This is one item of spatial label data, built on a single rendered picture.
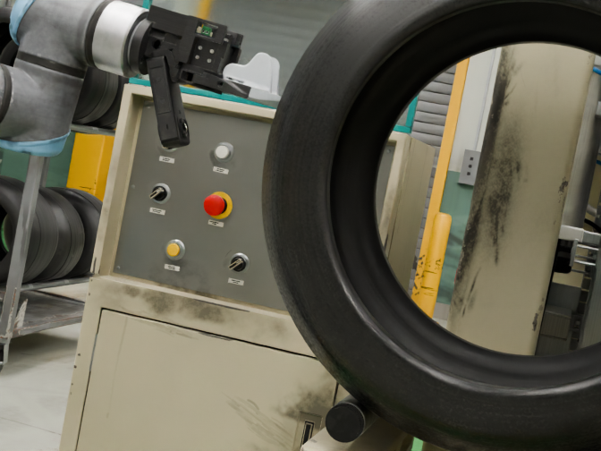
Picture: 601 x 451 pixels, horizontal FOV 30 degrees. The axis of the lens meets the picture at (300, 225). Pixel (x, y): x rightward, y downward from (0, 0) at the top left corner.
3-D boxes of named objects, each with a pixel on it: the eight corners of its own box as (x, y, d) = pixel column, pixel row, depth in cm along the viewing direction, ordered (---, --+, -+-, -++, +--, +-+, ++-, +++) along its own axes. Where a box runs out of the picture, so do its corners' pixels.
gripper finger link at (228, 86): (248, 85, 134) (181, 64, 136) (243, 97, 134) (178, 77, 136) (258, 89, 139) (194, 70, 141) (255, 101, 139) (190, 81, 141)
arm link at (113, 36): (85, 63, 139) (116, 73, 148) (120, 75, 138) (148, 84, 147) (105, -6, 138) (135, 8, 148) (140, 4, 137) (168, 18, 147)
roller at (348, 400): (413, 391, 160) (384, 400, 161) (403, 361, 161) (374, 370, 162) (368, 438, 126) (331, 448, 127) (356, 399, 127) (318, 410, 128)
